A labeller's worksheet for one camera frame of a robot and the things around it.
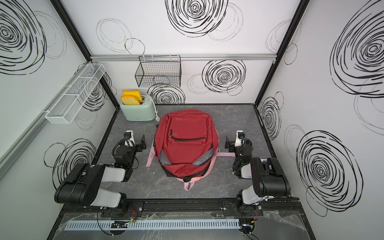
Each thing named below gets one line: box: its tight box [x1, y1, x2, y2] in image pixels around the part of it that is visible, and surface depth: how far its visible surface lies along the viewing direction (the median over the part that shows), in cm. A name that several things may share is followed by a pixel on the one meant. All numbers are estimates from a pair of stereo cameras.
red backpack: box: [153, 109, 219, 182], surface depth 87 cm
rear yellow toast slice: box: [122, 90, 143, 101], surface depth 99 cm
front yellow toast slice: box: [121, 95, 140, 105], surface depth 99 cm
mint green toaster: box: [119, 93, 157, 121], surface depth 104 cm
